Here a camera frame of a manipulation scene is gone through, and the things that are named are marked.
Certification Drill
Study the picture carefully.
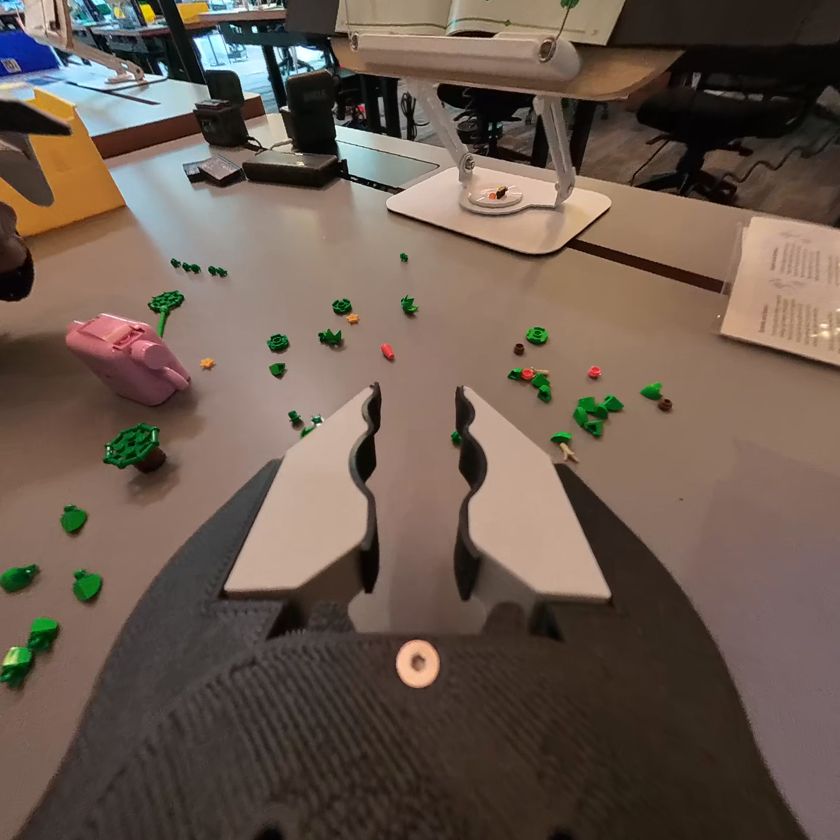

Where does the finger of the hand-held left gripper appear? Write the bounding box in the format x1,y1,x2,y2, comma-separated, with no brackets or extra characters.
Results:
0,98,73,137

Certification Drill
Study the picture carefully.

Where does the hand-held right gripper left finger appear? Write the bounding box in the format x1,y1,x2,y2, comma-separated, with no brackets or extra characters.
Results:
223,382,383,634

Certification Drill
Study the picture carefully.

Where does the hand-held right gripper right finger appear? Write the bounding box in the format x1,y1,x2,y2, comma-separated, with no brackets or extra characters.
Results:
454,386,613,627

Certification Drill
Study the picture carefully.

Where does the person's left hand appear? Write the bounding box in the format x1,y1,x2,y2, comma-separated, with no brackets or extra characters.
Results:
0,200,30,261

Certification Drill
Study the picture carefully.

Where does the yellow storage bin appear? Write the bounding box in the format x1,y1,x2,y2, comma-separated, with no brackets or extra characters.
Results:
0,88,127,237

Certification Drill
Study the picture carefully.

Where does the blue storage bin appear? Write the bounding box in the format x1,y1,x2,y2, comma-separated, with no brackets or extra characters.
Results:
0,29,61,81

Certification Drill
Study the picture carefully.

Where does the cardboard board on stand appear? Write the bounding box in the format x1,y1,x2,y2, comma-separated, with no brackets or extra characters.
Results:
23,0,151,88

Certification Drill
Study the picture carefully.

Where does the black flat device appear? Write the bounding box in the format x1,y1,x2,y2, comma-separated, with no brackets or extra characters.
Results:
182,157,245,189

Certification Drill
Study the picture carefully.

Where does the black charger box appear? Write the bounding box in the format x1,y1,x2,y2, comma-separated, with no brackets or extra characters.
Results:
193,71,249,147

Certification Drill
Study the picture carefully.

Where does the green web piece with stem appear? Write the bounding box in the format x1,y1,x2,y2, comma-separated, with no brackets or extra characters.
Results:
147,290,186,340

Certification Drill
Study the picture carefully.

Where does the green web wheel piece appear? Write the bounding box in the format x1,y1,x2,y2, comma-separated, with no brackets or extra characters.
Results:
103,423,160,469

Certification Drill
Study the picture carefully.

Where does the pink toy brick watering can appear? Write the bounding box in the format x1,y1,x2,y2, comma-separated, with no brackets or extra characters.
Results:
66,314,192,406

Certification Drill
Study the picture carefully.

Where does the black device on stand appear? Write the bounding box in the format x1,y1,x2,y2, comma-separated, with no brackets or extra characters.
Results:
281,71,340,156

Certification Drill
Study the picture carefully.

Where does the white book stand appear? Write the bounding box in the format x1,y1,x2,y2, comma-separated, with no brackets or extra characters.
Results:
331,33,685,256

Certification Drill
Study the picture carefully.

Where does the laminated paper sheet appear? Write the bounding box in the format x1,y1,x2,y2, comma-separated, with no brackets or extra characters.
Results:
718,217,840,367

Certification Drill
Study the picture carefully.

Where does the instruction booklet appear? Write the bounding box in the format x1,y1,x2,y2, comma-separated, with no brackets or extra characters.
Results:
336,0,627,46

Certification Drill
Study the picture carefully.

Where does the black office chair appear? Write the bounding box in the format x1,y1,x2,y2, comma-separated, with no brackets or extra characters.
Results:
635,46,824,198
436,82,526,161

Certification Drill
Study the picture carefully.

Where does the black panel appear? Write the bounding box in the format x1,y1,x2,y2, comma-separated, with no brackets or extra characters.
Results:
285,0,840,48

